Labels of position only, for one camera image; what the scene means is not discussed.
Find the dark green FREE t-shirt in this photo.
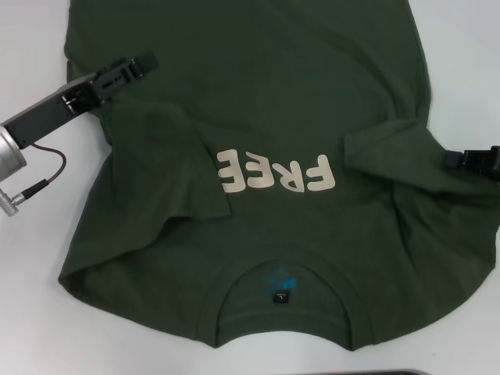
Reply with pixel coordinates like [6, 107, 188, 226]
[56, 0, 500, 355]

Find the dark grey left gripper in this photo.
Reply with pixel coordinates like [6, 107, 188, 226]
[1, 50, 159, 152]

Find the black cable with silver plug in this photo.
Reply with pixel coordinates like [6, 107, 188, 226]
[0, 142, 67, 218]

